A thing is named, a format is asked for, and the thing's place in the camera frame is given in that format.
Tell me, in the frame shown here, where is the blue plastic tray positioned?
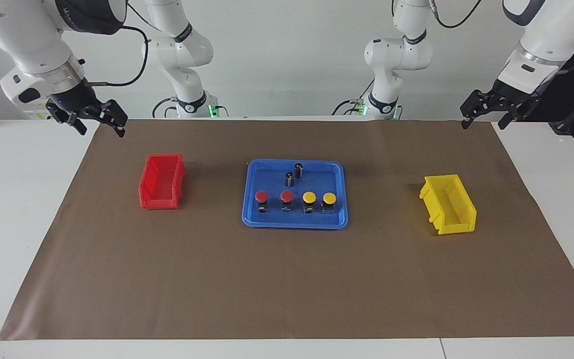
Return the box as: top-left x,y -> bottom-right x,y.
241,159 -> 349,230

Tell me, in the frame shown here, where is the yellow plastic bin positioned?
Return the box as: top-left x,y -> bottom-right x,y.
419,174 -> 478,235

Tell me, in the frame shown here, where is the brown paper table mat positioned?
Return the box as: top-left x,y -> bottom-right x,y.
0,119 -> 574,341

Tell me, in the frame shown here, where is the black base cable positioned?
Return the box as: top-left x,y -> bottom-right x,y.
152,97 -> 178,119
332,80 -> 375,116

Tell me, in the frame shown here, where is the red plastic bin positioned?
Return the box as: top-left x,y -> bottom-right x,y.
139,153 -> 187,210

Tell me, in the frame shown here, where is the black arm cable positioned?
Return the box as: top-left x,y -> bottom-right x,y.
85,2 -> 154,88
430,0 -> 483,29

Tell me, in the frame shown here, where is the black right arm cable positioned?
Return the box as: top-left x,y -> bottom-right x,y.
85,2 -> 154,88

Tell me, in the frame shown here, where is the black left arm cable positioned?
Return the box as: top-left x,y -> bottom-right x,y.
430,0 -> 483,29

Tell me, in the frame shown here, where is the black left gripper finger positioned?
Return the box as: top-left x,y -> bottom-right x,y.
498,102 -> 532,130
460,89 -> 497,130

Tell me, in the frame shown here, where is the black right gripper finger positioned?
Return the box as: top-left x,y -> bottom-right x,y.
46,102 -> 89,136
90,99 -> 129,138

